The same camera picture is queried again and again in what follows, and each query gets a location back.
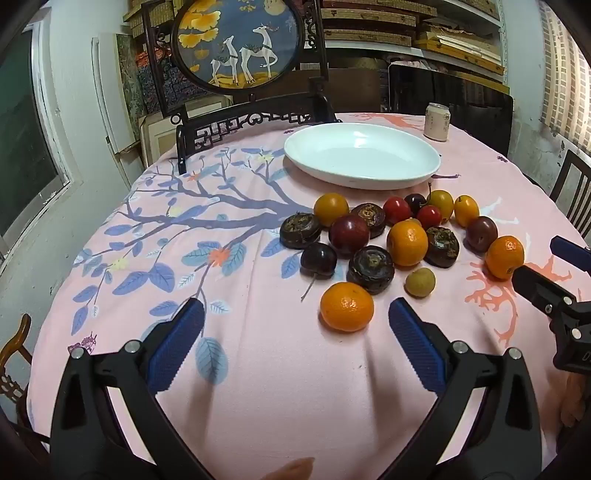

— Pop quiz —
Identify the beige longan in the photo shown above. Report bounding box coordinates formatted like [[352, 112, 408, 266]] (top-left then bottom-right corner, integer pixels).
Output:
[[405, 267, 437, 299]]

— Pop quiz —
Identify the red cherry tomato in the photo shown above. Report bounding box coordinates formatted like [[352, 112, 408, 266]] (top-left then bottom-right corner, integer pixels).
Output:
[[382, 196, 413, 226]]

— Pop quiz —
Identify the dark slatted chair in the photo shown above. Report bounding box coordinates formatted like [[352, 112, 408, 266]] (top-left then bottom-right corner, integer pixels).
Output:
[[549, 148, 591, 232]]

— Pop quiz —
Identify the person's right hand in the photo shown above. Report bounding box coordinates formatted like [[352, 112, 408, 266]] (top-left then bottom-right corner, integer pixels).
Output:
[[560, 373, 591, 428]]

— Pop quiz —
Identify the beige drink can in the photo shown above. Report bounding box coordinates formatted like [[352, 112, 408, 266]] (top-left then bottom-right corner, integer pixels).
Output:
[[423, 102, 451, 142]]

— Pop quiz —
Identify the stack of flat woven boxes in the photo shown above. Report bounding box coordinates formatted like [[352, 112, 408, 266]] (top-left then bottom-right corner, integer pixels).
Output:
[[320, 0, 439, 47]]

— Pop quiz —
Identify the round deer screen wooden stand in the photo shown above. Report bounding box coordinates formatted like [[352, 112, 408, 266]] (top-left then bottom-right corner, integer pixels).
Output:
[[141, 0, 340, 176]]

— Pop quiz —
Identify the dark cherry with stem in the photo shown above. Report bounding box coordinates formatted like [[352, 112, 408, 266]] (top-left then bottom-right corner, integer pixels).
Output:
[[300, 242, 339, 302]]

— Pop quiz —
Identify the white framed window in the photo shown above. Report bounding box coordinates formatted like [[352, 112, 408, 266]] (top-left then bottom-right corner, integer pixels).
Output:
[[0, 21, 75, 264]]

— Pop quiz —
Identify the black panel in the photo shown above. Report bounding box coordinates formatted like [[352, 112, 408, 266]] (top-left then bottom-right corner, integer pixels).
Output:
[[388, 64, 514, 158]]

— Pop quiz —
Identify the light wooden picture frame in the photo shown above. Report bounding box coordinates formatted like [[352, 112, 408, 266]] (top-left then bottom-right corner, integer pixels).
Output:
[[137, 95, 234, 169]]

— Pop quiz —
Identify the dark brown water chestnut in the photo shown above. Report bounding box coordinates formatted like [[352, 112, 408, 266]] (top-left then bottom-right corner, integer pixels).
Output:
[[347, 246, 396, 295], [279, 211, 323, 250], [425, 226, 461, 268], [351, 202, 387, 239]]

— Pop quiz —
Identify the stack of yellow-edged flat boxes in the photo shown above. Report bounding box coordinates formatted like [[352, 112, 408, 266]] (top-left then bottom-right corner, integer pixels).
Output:
[[413, 23, 506, 77]]

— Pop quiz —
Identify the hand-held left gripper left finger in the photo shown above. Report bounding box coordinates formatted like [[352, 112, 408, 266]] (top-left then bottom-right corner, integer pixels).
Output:
[[50, 298, 208, 480]]

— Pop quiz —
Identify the white board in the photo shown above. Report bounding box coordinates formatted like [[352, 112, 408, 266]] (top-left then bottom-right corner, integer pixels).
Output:
[[91, 37, 139, 155]]

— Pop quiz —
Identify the purple plum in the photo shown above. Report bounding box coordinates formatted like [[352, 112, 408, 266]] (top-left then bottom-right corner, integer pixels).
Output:
[[464, 215, 499, 253]]

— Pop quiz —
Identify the pink printed tablecloth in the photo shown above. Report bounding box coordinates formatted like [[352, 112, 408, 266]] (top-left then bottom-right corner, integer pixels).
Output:
[[25, 112, 591, 480]]

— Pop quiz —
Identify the orange-yellow plum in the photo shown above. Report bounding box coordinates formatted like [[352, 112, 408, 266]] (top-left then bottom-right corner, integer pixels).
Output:
[[313, 192, 350, 228]]

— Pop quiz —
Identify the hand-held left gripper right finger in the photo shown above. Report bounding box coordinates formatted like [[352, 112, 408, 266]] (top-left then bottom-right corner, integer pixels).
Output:
[[383, 298, 543, 480]]

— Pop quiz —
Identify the white oval plate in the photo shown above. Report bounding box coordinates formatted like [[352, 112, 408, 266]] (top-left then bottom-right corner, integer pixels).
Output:
[[283, 122, 441, 191]]

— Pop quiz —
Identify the patterned canvas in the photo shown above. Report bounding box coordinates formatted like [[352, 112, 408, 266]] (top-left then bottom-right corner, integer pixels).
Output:
[[115, 33, 160, 121]]

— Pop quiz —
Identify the carved wooden chair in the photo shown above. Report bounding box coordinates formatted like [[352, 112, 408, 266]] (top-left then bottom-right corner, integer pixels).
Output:
[[0, 314, 51, 444]]

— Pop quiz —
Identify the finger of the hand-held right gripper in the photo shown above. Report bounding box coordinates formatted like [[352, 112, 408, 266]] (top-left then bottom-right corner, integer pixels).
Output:
[[550, 235, 591, 273], [512, 264, 583, 319]]

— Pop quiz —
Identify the yellow cherry tomato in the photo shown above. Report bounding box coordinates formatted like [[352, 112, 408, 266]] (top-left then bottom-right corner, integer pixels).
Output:
[[454, 195, 481, 228], [427, 182, 454, 220]]

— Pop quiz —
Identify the person's left hand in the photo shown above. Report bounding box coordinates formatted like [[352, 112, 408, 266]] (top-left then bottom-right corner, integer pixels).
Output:
[[256, 457, 317, 480]]

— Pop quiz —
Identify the red plum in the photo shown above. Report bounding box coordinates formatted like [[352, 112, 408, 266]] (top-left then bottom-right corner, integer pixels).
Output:
[[329, 214, 371, 256]]

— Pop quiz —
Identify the orange mandarin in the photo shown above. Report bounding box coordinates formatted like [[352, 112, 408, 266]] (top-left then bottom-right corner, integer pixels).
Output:
[[386, 220, 429, 267], [485, 235, 526, 280], [320, 281, 375, 333]]

